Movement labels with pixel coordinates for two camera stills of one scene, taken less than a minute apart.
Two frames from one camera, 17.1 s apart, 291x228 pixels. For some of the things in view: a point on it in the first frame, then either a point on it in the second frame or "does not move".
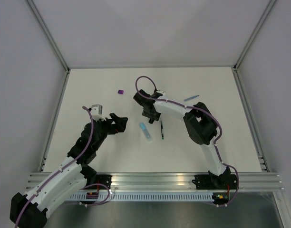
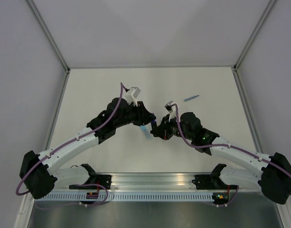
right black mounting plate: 211,182 does not move
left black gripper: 119,126 -> 144,117
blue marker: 144,128 does not move
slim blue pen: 190,98 does not move
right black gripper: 155,116 -> 162,130
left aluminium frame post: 49,35 does not move
